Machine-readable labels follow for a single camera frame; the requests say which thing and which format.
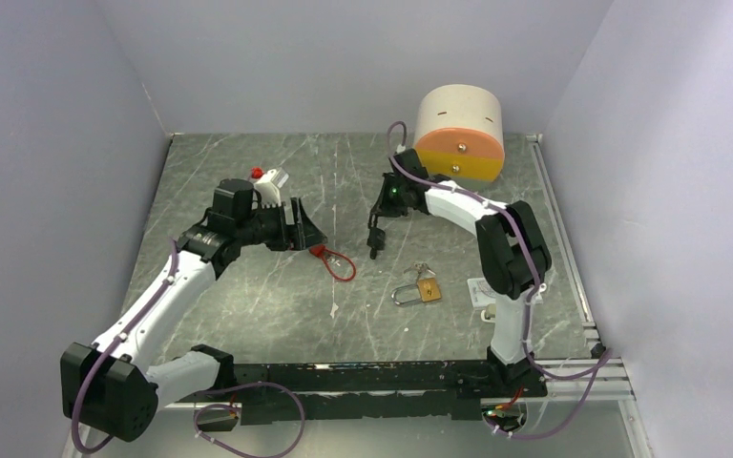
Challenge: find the brass padlock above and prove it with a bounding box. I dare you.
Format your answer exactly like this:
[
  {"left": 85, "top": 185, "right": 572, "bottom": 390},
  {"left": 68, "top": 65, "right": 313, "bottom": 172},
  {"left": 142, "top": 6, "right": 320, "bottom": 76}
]
[{"left": 390, "top": 277, "right": 443, "bottom": 307}]

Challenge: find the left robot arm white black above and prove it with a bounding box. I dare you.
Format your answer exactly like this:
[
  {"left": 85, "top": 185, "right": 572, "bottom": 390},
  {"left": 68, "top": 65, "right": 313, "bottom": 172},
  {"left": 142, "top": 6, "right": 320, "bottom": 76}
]
[{"left": 60, "top": 177, "right": 326, "bottom": 453}]

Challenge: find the beige white stapler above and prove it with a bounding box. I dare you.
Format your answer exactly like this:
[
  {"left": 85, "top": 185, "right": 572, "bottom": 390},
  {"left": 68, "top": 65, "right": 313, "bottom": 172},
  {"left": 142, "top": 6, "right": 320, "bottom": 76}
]
[{"left": 480, "top": 304, "right": 496, "bottom": 323}]

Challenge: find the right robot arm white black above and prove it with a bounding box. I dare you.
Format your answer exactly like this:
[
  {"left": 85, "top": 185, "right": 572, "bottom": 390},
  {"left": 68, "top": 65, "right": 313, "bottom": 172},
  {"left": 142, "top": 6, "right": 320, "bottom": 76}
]
[{"left": 366, "top": 149, "right": 553, "bottom": 396}]

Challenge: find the black padlock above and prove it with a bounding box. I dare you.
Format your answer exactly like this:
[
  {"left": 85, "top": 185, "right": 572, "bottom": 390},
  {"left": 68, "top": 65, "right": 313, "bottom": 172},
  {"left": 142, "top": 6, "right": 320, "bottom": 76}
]
[{"left": 367, "top": 226, "right": 386, "bottom": 260}]

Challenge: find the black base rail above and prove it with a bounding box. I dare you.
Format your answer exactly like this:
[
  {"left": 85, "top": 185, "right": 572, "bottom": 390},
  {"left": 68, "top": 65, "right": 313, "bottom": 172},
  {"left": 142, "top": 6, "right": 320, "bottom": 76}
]
[{"left": 170, "top": 359, "right": 548, "bottom": 426}]

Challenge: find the cylindrical drawer box orange yellow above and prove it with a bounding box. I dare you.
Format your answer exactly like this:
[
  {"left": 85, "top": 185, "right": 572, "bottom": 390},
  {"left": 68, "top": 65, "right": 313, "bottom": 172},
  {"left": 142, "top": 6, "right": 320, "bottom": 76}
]
[{"left": 412, "top": 84, "right": 505, "bottom": 188}]

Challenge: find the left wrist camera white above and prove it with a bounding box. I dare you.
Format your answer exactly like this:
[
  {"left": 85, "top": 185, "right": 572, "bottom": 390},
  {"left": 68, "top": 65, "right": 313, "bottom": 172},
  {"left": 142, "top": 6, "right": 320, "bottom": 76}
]
[{"left": 249, "top": 167, "right": 289, "bottom": 208}]

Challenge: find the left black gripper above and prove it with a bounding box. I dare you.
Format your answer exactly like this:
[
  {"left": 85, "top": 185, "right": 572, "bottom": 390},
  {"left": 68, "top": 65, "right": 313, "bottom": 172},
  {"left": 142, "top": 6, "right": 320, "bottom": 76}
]
[{"left": 236, "top": 197, "right": 326, "bottom": 252}]

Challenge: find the red cable lock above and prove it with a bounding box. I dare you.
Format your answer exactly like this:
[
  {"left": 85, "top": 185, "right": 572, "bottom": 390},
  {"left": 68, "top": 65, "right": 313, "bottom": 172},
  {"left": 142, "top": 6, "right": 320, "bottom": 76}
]
[{"left": 308, "top": 244, "right": 357, "bottom": 282}]

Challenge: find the white card package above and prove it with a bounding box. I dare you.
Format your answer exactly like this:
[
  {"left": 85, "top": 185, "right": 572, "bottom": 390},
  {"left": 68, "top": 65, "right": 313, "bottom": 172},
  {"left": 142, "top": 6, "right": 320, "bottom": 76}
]
[{"left": 467, "top": 278, "right": 499, "bottom": 309}]

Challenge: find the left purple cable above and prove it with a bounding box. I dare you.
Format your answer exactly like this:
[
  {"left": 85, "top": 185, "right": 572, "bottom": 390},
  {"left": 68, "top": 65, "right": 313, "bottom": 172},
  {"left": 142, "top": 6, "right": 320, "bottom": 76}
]
[{"left": 70, "top": 237, "right": 181, "bottom": 454}]

